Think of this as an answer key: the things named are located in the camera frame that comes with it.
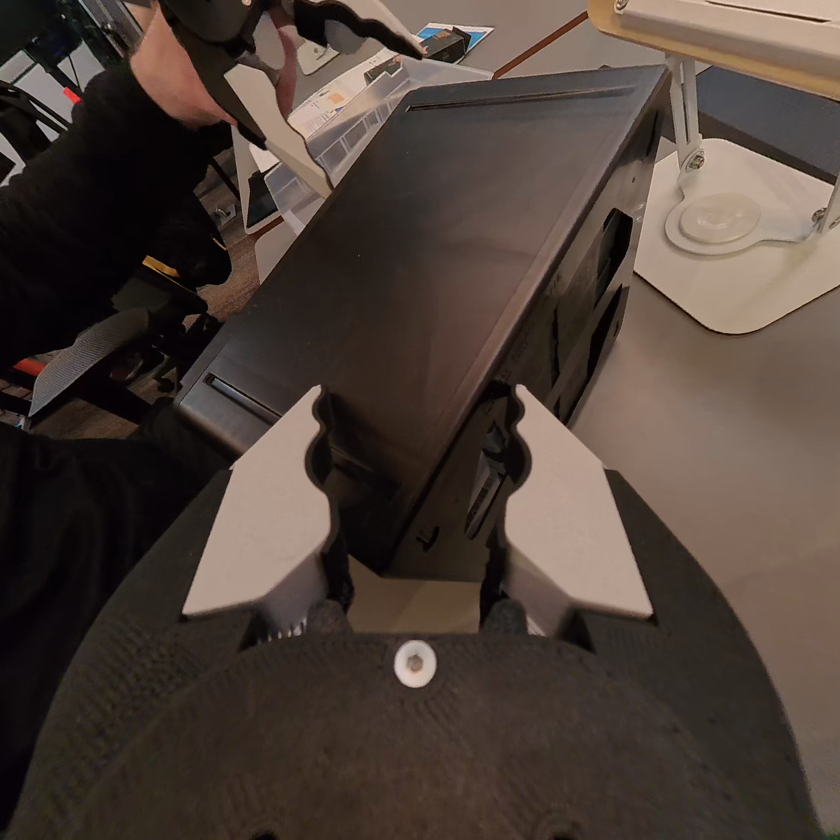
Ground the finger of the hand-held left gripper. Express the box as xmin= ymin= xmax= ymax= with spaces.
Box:
xmin=222 ymin=64 xmax=337 ymax=199
xmin=295 ymin=0 xmax=425 ymax=61

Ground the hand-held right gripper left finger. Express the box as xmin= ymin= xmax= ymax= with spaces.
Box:
xmin=180 ymin=385 xmax=355 ymax=627

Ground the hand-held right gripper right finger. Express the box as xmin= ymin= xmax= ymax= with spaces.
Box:
xmin=482 ymin=384 xmax=656 ymax=636

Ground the clear plastic storage bin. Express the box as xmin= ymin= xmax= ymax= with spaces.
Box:
xmin=305 ymin=56 xmax=494 ymax=188

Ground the black drawer cabinet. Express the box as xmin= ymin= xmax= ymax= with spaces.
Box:
xmin=174 ymin=62 xmax=672 ymax=583

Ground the person's left forearm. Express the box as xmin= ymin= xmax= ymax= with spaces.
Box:
xmin=0 ymin=66 xmax=232 ymax=368

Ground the person's left hand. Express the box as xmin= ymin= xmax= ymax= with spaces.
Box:
xmin=128 ymin=3 xmax=298 ymax=129

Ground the dark printed box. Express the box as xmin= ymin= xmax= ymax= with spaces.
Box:
xmin=420 ymin=26 xmax=472 ymax=64

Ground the tablet on white stand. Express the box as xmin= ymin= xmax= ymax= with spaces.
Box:
xmin=233 ymin=128 xmax=312 ymax=236

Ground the printed instruction sheet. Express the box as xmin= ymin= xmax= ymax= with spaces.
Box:
xmin=289 ymin=23 xmax=494 ymax=135

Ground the person's black clothing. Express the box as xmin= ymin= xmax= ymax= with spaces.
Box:
xmin=0 ymin=420 xmax=234 ymax=821

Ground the white document stand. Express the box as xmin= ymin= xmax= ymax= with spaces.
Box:
xmin=613 ymin=0 xmax=840 ymax=337

